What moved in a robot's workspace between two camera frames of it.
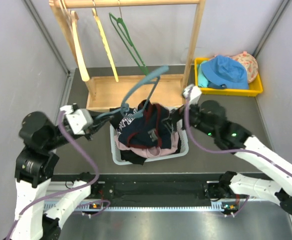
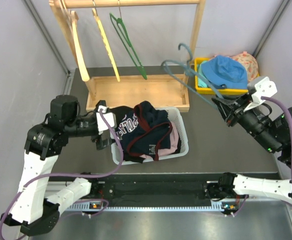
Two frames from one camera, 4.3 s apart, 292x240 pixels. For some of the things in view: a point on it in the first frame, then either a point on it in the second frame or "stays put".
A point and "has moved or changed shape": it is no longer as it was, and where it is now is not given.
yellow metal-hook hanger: x=95 y=12 stays put
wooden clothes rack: x=133 y=91 stays put
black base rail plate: x=168 y=188 stays put
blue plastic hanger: x=136 y=103 to x=191 y=71
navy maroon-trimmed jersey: x=150 y=129 has moved or changed shape
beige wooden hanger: x=82 y=58 stays put
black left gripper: x=99 y=119 to x=100 y=143
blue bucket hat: x=225 y=72 stays put
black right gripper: x=175 y=115 to x=229 y=115
